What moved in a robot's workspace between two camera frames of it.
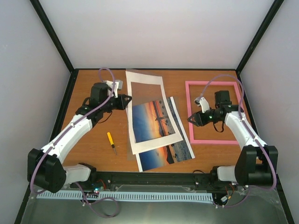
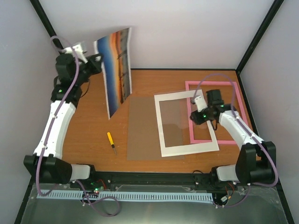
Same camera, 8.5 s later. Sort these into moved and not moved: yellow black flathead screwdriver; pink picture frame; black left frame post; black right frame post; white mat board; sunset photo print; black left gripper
Moved: black left gripper; sunset photo print; white mat board
Not moved: pink picture frame; black left frame post; yellow black flathead screwdriver; black right frame post
